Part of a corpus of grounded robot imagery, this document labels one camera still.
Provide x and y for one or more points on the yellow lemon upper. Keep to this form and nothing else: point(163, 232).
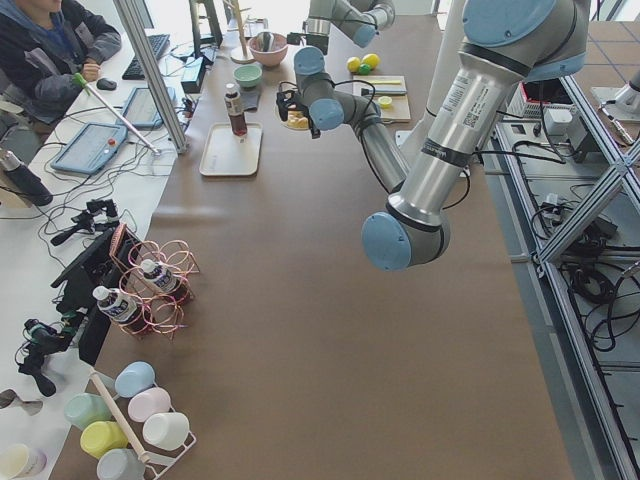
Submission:
point(372, 60)

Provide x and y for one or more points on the yellow lemon lower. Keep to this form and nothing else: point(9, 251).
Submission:
point(353, 64)

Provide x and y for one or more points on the yellow plastic knife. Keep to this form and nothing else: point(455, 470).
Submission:
point(380, 80)

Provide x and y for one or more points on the wooden rack handle rod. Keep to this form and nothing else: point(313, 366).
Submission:
point(105, 386)

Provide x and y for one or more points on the green lime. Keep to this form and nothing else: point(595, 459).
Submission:
point(364, 69)

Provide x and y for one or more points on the cream rabbit tray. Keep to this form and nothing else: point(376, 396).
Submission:
point(228, 155)

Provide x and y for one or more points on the dark drink bottle in rack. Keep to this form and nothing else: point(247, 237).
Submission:
point(122, 308)

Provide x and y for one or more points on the braided glazed donut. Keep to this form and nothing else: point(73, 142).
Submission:
point(294, 120)

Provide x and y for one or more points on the pink ice bowl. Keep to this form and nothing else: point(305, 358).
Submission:
point(275, 56)

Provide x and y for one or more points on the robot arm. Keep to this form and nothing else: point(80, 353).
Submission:
point(504, 43)
point(360, 21)

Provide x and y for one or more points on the lemon half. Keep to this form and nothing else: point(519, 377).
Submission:
point(385, 102)

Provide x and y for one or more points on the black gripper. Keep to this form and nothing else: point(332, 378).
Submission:
point(287, 103)
point(320, 42)

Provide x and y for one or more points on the light blue cup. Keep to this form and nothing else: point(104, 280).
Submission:
point(134, 379)

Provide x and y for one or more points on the green bowl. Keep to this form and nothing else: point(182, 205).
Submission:
point(248, 76)

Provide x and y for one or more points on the aluminium frame post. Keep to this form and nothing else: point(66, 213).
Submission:
point(132, 23)

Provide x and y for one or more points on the blue teach pendant far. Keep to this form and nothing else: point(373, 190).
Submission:
point(141, 111)

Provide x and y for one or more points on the yellow lemon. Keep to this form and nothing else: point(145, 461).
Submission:
point(372, 60)
point(353, 64)

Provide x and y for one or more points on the white round plate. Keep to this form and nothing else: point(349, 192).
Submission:
point(292, 116)

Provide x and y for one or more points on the dark tea bottle on tray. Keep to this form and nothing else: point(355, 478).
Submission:
point(235, 110)

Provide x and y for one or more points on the light pink cup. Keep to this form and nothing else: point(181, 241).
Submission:
point(147, 403)

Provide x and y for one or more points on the grey cup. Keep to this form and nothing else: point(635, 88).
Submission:
point(120, 464)

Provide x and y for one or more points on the mint green cup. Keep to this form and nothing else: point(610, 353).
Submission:
point(84, 409)

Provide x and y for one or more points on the blue teach pendant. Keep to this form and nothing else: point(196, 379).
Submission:
point(93, 146)
point(141, 111)

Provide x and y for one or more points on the white cup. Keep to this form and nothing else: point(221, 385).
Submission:
point(167, 431)

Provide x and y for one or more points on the copper wire bottle rack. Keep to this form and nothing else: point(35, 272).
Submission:
point(164, 314)

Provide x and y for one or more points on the wooden mug tree stand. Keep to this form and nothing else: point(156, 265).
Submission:
point(240, 54)

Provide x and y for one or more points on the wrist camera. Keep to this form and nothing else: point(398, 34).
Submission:
point(296, 38)
point(287, 100)

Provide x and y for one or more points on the yellow cup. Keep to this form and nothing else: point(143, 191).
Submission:
point(102, 436)

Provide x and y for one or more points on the bamboo cutting board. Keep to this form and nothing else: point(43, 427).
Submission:
point(400, 109)

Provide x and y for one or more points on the metal ice scoop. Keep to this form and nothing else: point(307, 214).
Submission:
point(264, 41)

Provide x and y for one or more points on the grey folded cloth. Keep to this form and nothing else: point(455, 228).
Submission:
point(250, 98)

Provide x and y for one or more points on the black thermos bottle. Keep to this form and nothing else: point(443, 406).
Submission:
point(28, 185)

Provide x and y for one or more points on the blue teach pendant near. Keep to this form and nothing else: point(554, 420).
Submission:
point(93, 146)

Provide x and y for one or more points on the seated person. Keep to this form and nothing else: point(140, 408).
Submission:
point(44, 44)

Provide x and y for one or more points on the white wire cup rack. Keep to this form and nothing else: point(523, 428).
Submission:
point(157, 461)

